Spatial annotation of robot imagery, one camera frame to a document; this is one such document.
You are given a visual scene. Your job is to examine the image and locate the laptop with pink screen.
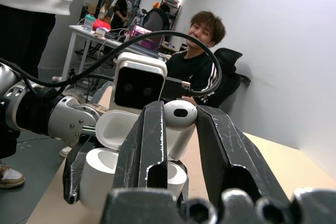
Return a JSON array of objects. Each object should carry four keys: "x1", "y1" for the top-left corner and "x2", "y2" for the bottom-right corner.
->
[{"x1": 130, "y1": 24, "x2": 165, "y2": 52}]

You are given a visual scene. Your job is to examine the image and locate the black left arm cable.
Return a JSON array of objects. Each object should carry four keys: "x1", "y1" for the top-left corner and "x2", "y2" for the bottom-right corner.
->
[{"x1": 0, "y1": 30, "x2": 223, "y2": 97}]

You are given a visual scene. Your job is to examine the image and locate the standing person in black vest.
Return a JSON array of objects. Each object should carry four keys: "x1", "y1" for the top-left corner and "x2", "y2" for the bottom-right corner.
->
[{"x1": 109, "y1": 0, "x2": 138, "y2": 30}]

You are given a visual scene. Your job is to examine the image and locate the standing person in white hoodie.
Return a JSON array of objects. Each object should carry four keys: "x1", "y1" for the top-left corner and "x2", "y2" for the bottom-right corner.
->
[{"x1": 0, "y1": 0, "x2": 80, "y2": 190}]

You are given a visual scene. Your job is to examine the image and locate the red flat box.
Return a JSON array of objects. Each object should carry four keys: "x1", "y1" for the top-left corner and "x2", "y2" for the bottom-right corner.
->
[{"x1": 92, "y1": 18, "x2": 111, "y2": 29}]

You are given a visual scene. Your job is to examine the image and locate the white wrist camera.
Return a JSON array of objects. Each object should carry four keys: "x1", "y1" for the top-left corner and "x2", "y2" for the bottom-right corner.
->
[{"x1": 109, "y1": 51, "x2": 168, "y2": 116}]

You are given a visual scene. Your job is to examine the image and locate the white work table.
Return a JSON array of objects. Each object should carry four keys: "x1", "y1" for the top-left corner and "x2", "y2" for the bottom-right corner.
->
[{"x1": 61, "y1": 24, "x2": 169, "y2": 81}]

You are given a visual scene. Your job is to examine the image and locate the seated person in black shirt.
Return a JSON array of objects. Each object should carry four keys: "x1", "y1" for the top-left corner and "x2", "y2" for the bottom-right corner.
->
[{"x1": 166, "y1": 10, "x2": 227, "y2": 109}]

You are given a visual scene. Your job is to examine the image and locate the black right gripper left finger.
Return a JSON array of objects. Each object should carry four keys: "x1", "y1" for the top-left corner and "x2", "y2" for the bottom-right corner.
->
[{"x1": 112, "y1": 100, "x2": 169, "y2": 191}]

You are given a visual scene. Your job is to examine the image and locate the white earbud case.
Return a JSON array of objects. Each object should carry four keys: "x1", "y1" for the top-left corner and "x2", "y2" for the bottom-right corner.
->
[{"x1": 79, "y1": 109, "x2": 188, "y2": 205}]

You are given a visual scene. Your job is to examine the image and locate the black office chair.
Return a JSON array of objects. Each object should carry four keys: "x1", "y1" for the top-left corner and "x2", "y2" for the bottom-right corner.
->
[{"x1": 213, "y1": 47, "x2": 251, "y2": 109}]

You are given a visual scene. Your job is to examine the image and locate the bent person in dark jacket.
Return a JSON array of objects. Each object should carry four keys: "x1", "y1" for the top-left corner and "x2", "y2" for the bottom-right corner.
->
[{"x1": 142, "y1": 3, "x2": 172, "y2": 33}]

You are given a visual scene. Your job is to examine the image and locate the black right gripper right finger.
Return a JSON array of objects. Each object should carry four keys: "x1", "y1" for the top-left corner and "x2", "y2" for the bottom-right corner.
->
[{"x1": 195, "y1": 105, "x2": 290, "y2": 201}]

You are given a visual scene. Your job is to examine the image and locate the bottle with green lid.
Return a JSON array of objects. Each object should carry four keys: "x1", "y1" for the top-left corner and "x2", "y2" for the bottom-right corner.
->
[{"x1": 83, "y1": 13, "x2": 96, "y2": 34}]

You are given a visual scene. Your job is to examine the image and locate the black metal shelf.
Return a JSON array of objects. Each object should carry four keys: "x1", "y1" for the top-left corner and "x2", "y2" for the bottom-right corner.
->
[{"x1": 159, "y1": 0, "x2": 182, "y2": 31}]

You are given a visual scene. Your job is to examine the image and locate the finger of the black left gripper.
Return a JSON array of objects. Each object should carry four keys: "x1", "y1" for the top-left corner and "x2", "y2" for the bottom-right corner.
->
[
  {"x1": 62, "y1": 136, "x2": 99, "y2": 205},
  {"x1": 176, "y1": 161, "x2": 191, "y2": 201}
]

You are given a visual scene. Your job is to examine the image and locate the white earbud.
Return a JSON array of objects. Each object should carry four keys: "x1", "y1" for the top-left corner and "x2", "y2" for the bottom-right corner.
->
[{"x1": 163, "y1": 99, "x2": 198, "y2": 161}]

